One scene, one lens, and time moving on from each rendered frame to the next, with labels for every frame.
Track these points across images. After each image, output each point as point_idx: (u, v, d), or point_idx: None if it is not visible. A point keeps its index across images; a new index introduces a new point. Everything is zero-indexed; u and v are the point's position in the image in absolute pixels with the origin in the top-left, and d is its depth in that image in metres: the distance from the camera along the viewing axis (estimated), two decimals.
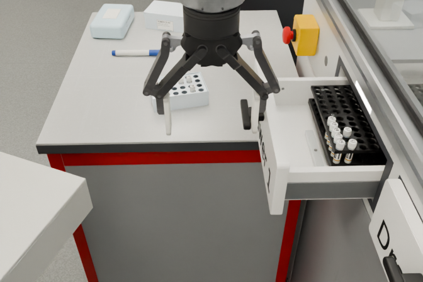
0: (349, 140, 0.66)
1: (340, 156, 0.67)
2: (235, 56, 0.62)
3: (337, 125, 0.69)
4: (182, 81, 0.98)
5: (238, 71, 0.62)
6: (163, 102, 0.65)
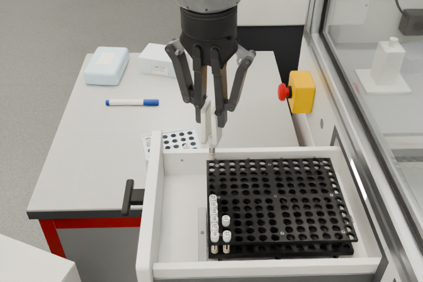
0: (223, 232, 0.64)
1: (216, 247, 0.65)
2: (222, 63, 0.62)
3: (217, 213, 0.67)
4: (216, 199, 0.70)
5: (214, 77, 0.62)
6: (201, 112, 0.67)
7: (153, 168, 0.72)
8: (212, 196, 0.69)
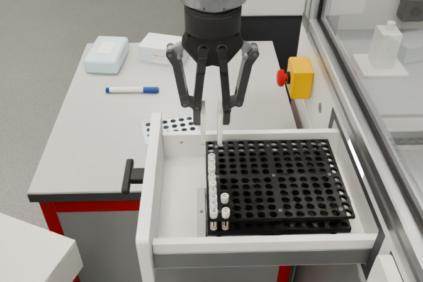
0: (222, 209, 0.65)
1: (216, 223, 0.66)
2: None
3: (216, 191, 0.68)
4: (215, 177, 0.71)
5: (221, 76, 0.62)
6: (201, 114, 0.66)
7: (153, 148, 0.73)
8: (211, 175, 0.70)
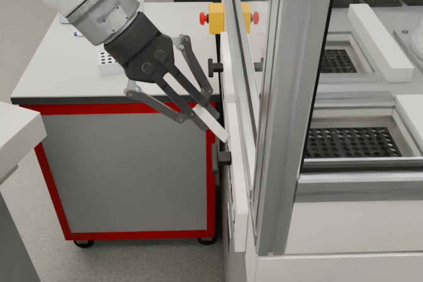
0: None
1: None
2: None
3: None
4: None
5: (177, 78, 0.64)
6: (199, 116, 0.67)
7: (226, 50, 1.06)
8: None
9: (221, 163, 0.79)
